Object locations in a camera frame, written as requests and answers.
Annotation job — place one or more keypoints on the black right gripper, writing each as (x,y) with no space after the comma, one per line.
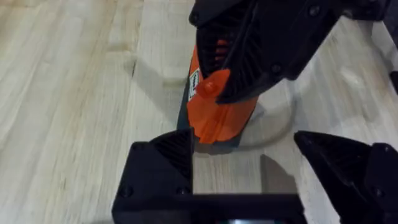
(367,9)

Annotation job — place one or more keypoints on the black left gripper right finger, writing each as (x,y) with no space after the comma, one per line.
(351,174)

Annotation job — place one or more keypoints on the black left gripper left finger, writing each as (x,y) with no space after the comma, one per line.
(152,174)

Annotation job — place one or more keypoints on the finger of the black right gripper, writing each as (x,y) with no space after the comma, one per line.
(217,18)
(280,40)

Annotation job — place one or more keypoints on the orange soft zip bag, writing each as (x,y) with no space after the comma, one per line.
(214,121)

